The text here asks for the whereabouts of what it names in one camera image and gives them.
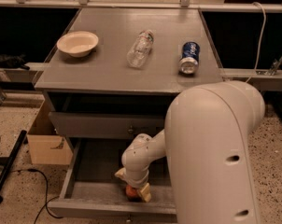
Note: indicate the blue soda can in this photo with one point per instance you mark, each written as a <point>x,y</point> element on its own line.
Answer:
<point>189,61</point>

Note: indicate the clear plastic water bottle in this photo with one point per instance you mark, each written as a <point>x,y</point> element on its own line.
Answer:
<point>139,51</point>

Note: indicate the cardboard box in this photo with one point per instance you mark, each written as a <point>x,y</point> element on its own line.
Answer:
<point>45,145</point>

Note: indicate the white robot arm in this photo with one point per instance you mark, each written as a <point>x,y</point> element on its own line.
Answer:
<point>204,140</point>

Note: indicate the white paper bowl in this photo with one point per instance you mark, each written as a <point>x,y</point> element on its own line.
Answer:
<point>77,44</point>

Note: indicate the closed grey upper drawer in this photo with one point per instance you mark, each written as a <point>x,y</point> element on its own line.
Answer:
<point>104,126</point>

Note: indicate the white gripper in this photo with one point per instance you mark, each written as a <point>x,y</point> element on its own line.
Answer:
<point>137,180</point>

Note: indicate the black bag on shelf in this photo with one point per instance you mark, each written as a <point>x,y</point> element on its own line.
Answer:
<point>13,62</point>

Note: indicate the black metal stand bar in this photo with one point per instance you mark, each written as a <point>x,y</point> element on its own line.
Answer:
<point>7,162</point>

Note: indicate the red apple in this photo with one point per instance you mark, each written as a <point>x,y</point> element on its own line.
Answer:
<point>132,194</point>

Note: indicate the grey drawer cabinet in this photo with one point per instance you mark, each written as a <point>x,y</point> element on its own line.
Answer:
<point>104,82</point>

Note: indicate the open grey lower drawer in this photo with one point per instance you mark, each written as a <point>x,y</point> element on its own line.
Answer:
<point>91,190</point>

